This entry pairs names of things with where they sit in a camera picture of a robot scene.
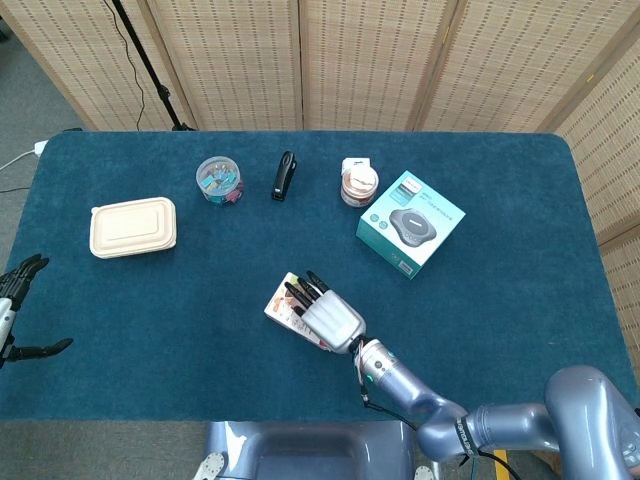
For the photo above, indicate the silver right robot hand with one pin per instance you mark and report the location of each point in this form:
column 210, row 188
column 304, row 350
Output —
column 332, row 317

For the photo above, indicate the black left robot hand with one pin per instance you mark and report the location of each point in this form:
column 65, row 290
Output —
column 22, row 275

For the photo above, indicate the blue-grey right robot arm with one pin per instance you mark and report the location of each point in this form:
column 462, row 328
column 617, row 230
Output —
column 500, row 425

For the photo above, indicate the white red cookie box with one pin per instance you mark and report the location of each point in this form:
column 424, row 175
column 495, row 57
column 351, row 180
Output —
column 281, row 310

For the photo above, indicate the beige lidded lunch container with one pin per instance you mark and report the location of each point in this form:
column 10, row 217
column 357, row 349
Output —
column 132, row 227

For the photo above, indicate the teal speakerphone box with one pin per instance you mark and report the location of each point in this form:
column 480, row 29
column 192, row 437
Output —
column 415, row 225

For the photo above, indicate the white power strip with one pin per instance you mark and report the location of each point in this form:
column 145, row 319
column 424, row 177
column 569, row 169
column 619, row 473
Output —
column 40, row 147

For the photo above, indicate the blue-grey robot torso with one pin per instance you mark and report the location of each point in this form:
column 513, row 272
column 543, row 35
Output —
column 310, row 450

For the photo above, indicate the clear jar with orange contents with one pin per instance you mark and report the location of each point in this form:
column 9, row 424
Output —
column 359, row 182

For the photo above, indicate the black stapler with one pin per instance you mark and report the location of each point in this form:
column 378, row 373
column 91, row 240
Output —
column 284, row 177

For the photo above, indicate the blue tablecloth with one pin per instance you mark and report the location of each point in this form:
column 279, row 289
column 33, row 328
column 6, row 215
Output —
column 175, row 325

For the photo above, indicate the clear jar of binder clips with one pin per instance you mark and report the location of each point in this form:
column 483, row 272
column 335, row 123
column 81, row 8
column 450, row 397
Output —
column 219, row 180

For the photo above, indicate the black tripod stand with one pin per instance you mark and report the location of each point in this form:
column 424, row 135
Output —
column 150, row 65

